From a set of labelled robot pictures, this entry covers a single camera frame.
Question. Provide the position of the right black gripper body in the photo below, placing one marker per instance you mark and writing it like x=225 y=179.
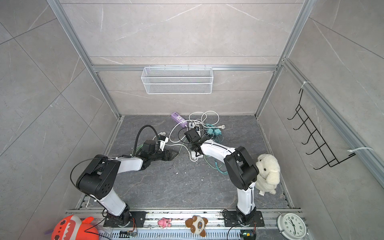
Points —
x=192 y=147

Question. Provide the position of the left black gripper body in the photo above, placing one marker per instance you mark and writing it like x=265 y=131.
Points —
x=159 y=155

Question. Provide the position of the white pastel power strip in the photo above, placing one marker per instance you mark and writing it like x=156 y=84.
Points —
x=194 y=155

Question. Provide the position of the teal charger plug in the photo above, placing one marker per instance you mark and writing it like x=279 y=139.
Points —
x=213 y=132

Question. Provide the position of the purple power strip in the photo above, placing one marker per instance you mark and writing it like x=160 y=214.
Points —
x=179 y=120

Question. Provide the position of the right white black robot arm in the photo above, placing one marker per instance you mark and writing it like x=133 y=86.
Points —
x=241 y=168

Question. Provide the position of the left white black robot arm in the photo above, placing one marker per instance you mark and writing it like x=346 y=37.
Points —
x=98 y=178

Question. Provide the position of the small pink plush toy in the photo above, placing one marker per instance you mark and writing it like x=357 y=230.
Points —
x=164 y=223

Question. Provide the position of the white plush dog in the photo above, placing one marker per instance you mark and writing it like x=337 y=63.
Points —
x=269 y=174

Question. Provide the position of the brown white plush toy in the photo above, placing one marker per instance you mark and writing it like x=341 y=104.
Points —
x=197 y=225

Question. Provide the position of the red monster plush toy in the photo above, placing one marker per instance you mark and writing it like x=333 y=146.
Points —
x=73 y=228

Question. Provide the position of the white analog clock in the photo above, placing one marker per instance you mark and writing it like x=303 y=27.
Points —
x=291 y=226

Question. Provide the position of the white wire mesh basket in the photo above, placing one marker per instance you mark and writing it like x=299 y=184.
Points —
x=178 y=80

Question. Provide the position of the black wall hook rack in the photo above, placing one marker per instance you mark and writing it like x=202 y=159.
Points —
x=315 y=136

